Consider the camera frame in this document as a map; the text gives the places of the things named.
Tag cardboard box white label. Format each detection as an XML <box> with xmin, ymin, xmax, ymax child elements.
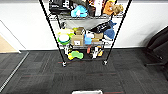
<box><xmin>70</xmin><ymin>33</ymin><xmax>86</xmax><ymax>47</ymax></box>

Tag white door frame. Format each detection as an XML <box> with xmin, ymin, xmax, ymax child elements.
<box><xmin>0</xmin><ymin>19</ymin><xmax>22</xmax><ymax>54</ymax></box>

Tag orange plush toy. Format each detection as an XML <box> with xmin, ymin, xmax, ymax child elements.
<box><xmin>102</xmin><ymin>0</ymin><xmax>125</xmax><ymax>17</ymax></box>

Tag white box dark print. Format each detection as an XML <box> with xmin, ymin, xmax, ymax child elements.
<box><xmin>87</xmin><ymin>0</ymin><xmax>104</xmax><ymax>17</ymax></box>

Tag orange yellow toy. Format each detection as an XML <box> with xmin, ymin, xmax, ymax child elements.
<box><xmin>96</xmin><ymin>49</ymin><xmax>105</xmax><ymax>58</ymax></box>

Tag pale woven basket dark spots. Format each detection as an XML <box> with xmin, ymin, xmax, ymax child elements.
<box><xmin>71</xmin><ymin>89</ymin><xmax>104</xmax><ymax>94</ymax></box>

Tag black bag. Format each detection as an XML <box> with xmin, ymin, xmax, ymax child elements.
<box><xmin>49</xmin><ymin>0</ymin><xmax>73</xmax><ymax>16</ymax></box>

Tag light blue toy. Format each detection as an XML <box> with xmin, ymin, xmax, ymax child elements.
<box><xmin>70</xmin><ymin>4</ymin><xmax>89</xmax><ymax>18</ymax></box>

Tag yellow green toy bowls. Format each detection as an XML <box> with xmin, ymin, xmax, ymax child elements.
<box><xmin>56</xmin><ymin>28</ymin><xmax>75</xmax><ymax>46</ymax></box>

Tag black office chair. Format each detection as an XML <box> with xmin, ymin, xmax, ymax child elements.
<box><xmin>144</xmin><ymin>24</ymin><xmax>168</xmax><ymax>81</ymax></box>

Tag dark blue bag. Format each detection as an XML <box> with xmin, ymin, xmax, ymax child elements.
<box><xmin>103</xmin><ymin>20</ymin><xmax>118</xmax><ymax>41</ymax></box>

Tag small open cardboard box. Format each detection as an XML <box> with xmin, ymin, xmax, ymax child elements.
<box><xmin>73</xmin><ymin>26</ymin><xmax>86</xmax><ymax>35</ymax></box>

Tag black wire shelf rack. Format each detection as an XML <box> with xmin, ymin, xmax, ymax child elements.
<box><xmin>38</xmin><ymin>0</ymin><xmax>133</xmax><ymax>67</ymax></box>

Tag white bottle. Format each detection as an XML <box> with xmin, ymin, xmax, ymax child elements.
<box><xmin>64</xmin><ymin>44</ymin><xmax>72</xmax><ymax>56</ymax></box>

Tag plain brown cardboard box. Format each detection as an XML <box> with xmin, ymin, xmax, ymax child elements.
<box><xmin>91</xmin><ymin>32</ymin><xmax>104</xmax><ymax>43</ymax></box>

